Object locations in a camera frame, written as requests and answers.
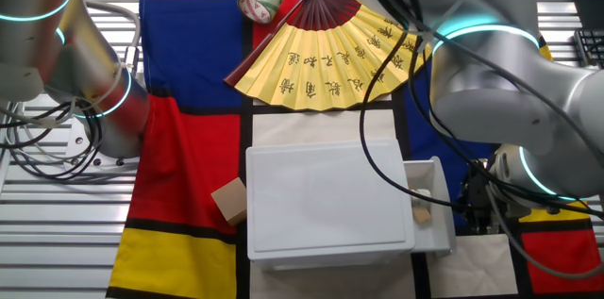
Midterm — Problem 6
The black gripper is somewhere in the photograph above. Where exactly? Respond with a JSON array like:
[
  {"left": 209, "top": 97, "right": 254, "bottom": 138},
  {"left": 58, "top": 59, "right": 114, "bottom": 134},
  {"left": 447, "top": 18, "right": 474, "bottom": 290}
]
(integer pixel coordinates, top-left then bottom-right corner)
[{"left": 463, "top": 159, "right": 502, "bottom": 238}]

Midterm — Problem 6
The white drawer with black knob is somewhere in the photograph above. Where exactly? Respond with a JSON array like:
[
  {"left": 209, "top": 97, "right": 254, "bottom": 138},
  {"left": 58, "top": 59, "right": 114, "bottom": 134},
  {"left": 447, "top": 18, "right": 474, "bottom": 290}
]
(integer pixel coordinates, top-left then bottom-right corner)
[{"left": 403, "top": 156, "right": 468, "bottom": 257}]

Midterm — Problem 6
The white plastic drawer cabinet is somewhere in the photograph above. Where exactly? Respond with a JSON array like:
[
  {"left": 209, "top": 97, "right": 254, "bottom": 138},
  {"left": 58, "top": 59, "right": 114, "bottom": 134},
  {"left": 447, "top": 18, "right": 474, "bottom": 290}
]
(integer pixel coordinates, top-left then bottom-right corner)
[{"left": 244, "top": 138, "right": 417, "bottom": 272}]

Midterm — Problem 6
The small wooden piece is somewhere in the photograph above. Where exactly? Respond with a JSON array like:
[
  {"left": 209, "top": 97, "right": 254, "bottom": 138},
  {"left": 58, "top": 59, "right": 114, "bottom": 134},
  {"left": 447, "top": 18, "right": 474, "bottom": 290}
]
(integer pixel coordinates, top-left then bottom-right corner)
[{"left": 411, "top": 208, "right": 433, "bottom": 225}]

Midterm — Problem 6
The yellow paper folding fan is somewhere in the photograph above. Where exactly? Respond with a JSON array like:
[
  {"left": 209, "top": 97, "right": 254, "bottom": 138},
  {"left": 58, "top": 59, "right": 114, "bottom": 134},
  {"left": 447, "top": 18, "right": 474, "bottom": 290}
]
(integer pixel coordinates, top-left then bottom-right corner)
[{"left": 223, "top": 0, "right": 433, "bottom": 112}]

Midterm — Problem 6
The black flat box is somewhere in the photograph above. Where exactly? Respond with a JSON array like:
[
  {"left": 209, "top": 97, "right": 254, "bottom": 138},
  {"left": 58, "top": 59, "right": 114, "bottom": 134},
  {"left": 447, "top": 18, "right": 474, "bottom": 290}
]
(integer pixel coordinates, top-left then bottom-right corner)
[{"left": 573, "top": 0, "right": 604, "bottom": 31}]

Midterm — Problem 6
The tan wooden block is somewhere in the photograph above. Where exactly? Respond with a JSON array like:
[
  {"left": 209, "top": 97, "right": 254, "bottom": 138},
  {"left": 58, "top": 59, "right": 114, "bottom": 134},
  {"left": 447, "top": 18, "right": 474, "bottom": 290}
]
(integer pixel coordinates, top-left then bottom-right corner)
[{"left": 210, "top": 176, "right": 248, "bottom": 227}]

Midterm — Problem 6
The colour block tablecloth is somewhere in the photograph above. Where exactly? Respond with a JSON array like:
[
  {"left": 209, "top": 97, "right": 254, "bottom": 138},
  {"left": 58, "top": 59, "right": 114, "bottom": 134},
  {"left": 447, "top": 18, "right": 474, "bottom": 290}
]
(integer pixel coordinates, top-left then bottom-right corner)
[{"left": 104, "top": 0, "right": 604, "bottom": 299}]

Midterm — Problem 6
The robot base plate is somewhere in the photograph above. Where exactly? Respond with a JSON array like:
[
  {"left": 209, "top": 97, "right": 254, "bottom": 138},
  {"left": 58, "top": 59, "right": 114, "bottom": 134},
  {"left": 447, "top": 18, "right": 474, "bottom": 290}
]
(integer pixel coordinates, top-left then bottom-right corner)
[{"left": 63, "top": 119, "right": 143, "bottom": 171}]

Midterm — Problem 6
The grey hose cable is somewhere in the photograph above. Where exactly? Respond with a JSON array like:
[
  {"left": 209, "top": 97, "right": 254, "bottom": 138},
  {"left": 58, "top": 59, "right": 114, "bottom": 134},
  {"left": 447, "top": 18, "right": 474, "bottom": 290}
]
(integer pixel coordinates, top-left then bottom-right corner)
[{"left": 84, "top": 0, "right": 143, "bottom": 78}]

